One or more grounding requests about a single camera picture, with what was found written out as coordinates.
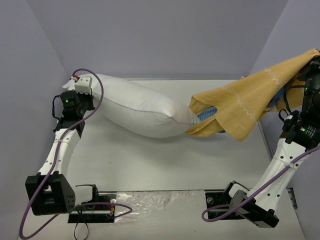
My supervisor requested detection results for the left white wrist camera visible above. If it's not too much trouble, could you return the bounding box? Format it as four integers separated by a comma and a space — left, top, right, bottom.
74, 75, 93, 95

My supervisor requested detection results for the white pillow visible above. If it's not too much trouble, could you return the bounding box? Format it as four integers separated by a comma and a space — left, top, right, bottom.
62, 73, 201, 139

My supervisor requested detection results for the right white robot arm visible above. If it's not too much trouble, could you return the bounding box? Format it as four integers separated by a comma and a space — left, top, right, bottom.
216, 56, 320, 228

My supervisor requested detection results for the blue yellow Pikachu pillowcase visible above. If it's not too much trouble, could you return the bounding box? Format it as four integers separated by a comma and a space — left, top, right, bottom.
187, 48, 320, 141

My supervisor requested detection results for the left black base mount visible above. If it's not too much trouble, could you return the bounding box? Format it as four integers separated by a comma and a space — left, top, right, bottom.
67, 205, 116, 224

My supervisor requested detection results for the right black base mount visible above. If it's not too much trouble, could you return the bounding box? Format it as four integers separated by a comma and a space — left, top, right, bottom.
204, 191, 256, 221

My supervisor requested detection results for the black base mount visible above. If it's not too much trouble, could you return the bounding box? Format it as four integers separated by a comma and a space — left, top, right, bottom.
67, 205, 116, 224
204, 191, 256, 221

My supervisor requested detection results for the thin black cable loop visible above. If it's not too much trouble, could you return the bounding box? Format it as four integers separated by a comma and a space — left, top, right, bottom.
74, 221, 90, 239

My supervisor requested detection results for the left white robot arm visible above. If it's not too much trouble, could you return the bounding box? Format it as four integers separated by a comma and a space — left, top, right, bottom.
25, 90, 95, 216

